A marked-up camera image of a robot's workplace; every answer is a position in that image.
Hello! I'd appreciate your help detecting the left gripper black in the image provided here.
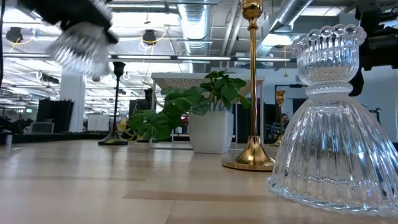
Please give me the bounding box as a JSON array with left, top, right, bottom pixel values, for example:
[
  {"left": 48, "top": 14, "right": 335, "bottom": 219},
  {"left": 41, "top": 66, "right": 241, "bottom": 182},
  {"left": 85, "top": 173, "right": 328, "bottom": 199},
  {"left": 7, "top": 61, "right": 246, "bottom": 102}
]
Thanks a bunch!
[{"left": 18, "top": 0, "right": 119, "bottom": 44}]

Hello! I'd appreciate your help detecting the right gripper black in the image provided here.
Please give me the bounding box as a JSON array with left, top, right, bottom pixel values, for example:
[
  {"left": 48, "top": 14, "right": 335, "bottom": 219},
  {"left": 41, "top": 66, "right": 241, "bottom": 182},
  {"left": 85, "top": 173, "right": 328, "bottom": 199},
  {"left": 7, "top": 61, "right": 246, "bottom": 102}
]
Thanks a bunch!
[{"left": 348, "top": 26, "right": 398, "bottom": 97}]

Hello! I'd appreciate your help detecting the ribbed clear glass candle holder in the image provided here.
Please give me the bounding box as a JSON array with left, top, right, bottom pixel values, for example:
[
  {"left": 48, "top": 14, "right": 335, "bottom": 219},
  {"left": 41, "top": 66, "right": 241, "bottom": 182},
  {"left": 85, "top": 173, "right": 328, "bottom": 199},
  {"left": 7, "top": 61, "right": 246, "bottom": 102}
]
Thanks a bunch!
[
  {"left": 47, "top": 21, "right": 112, "bottom": 81},
  {"left": 267, "top": 24, "right": 398, "bottom": 218}
]

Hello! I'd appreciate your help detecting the short gold candlestick holder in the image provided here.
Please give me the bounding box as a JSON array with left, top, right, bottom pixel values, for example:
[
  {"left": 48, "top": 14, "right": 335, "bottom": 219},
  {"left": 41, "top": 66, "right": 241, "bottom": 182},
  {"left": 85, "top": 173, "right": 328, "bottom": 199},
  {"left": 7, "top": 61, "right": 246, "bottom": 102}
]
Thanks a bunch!
[{"left": 269, "top": 90, "right": 287, "bottom": 147}]

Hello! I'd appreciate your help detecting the tall black candlestick holder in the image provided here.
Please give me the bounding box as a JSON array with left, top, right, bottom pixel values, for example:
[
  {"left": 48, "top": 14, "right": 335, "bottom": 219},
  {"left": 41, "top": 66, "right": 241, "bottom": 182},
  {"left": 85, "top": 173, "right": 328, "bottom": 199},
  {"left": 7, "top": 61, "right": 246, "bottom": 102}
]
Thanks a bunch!
[{"left": 98, "top": 61, "right": 129, "bottom": 146}]

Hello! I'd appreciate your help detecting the tall gold candlestick holder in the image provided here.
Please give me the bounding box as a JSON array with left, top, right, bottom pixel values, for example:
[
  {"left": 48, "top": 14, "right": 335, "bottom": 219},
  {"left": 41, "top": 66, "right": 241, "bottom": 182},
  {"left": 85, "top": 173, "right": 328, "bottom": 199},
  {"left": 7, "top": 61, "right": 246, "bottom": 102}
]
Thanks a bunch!
[{"left": 221, "top": 0, "right": 276, "bottom": 172}]

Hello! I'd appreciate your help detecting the person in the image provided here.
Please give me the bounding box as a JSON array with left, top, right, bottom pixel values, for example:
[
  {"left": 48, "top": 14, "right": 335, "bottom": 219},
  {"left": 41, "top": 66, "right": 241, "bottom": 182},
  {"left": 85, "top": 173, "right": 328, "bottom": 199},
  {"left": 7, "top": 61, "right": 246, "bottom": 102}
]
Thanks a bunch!
[{"left": 280, "top": 113, "right": 290, "bottom": 131}]

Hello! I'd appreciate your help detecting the long ceiling light strip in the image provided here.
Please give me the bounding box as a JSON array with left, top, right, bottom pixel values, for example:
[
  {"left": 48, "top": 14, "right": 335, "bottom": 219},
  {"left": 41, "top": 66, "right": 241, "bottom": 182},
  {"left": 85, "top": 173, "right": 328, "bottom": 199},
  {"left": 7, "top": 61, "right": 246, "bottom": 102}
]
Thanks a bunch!
[{"left": 0, "top": 52, "right": 293, "bottom": 64}]

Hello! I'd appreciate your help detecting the white building pillar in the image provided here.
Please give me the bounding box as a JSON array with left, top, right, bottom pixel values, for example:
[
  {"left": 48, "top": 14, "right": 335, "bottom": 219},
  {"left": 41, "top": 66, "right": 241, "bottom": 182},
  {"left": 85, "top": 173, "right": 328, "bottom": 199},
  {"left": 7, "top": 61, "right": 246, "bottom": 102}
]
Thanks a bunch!
[{"left": 59, "top": 70, "right": 86, "bottom": 133}]

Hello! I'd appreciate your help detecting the black office cabinet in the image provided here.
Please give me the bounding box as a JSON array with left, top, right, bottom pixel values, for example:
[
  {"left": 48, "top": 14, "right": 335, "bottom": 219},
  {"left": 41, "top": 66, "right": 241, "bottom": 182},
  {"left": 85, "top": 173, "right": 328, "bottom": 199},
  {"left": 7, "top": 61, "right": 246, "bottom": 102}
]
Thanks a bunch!
[{"left": 36, "top": 98, "right": 75, "bottom": 133}]

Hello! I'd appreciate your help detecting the white office cabinet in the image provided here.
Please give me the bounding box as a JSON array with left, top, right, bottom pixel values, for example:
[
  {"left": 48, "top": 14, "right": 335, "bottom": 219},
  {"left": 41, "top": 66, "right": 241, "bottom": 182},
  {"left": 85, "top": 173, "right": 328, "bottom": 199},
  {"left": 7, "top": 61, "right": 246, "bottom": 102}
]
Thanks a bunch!
[{"left": 86, "top": 114, "right": 110, "bottom": 132}]

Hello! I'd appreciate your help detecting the white perforated metal stand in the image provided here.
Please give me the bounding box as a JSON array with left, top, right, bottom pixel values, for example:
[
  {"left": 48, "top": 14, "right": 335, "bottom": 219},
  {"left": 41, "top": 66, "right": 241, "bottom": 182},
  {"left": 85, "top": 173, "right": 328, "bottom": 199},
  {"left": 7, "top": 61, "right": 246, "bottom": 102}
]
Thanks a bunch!
[{"left": 151, "top": 72, "right": 266, "bottom": 151}]

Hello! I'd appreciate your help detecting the green artificial plant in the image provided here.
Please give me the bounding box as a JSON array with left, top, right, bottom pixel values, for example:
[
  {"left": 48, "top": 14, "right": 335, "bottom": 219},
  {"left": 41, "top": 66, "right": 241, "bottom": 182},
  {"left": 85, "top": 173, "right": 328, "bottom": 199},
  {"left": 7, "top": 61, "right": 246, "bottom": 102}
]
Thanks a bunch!
[{"left": 127, "top": 70, "right": 252, "bottom": 142}]

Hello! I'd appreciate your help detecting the white square plant pot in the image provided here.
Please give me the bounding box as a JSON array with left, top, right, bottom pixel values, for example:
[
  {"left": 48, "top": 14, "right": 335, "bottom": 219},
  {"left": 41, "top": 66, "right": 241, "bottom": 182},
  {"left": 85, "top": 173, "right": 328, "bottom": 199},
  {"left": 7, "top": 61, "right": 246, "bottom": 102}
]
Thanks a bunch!
[{"left": 188, "top": 110, "right": 234, "bottom": 154}]

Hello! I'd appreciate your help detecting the black ceiling cord reel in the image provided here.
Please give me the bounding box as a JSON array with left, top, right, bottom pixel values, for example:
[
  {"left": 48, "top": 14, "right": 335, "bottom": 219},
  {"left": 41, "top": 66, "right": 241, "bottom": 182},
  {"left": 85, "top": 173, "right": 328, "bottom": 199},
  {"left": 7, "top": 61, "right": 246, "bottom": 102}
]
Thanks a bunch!
[
  {"left": 142, "top": 29, "right": 157, "bottom": 46},
  {"left": 5, "top": 26, "right": 24, "bottom": 44}
]

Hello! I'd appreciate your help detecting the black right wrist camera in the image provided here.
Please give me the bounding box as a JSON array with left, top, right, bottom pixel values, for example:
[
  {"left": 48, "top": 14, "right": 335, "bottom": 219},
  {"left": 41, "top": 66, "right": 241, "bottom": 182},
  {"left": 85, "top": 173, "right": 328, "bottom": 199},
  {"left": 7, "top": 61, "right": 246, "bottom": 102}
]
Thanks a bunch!
[{"left": 355, "top": 4, "right": 384, "bottom": 34}]

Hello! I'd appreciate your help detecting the silver ribbed air duct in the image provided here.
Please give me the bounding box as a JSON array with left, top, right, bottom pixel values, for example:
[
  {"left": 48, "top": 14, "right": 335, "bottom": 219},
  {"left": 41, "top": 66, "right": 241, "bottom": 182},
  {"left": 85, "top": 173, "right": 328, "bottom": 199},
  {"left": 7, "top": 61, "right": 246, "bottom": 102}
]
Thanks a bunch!
[
  {"left": 177, "top": 0, "right": 215, "bottom": 57},
  {"left": 257, "top": 0, "right": 313, "bottom": 58}
]

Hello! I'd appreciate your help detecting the black aluminium table rail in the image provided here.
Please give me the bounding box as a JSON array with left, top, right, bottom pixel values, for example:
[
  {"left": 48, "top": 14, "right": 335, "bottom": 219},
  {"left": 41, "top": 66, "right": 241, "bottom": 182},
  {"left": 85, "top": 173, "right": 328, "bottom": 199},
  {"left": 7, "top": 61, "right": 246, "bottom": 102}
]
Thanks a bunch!
[{"left": 0, "top": 132, "right": 109, "bottom": 144}]

